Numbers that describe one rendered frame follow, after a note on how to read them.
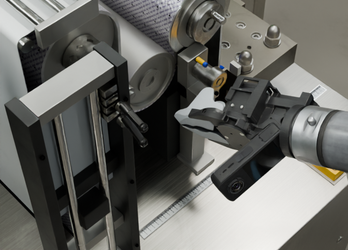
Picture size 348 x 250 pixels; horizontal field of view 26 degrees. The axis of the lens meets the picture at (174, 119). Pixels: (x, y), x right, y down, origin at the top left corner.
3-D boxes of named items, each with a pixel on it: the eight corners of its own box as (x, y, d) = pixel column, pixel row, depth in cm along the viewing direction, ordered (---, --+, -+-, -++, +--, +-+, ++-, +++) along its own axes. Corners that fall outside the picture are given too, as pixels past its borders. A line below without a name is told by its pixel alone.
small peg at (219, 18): (220, 26, 126) (222, 19, 125) (208, 18, 128) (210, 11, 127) (226, 24, 127) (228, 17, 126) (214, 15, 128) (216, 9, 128)
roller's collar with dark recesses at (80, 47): (89, 99, 111) (86, 70, 106) (64, 77, 114) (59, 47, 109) (122, 77, 114) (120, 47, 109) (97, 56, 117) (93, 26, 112)
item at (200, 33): (190, 47, 129) (199, 11, 124) (182, 42, 130) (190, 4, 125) (218, 35, 134) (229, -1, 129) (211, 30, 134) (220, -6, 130)
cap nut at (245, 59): (245, 76, 151) (246, 61, 147) (231, 67, 152) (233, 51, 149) (257, 67, 152) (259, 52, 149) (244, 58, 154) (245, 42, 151)
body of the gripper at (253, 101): (255, 103, 110) (328, 116, 102) (230, 152, 108) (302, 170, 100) (233, 73, 105) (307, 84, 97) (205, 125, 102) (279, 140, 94)
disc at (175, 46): (170, 69, 132) (170, 6, 121) (168, 67, 133) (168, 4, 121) (228, 28, 139) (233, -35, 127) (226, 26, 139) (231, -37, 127)
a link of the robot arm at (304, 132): (330, 178, 97) (307, 146, 91) (300, 171, 100) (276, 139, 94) (352, 129, 99) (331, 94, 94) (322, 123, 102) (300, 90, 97)
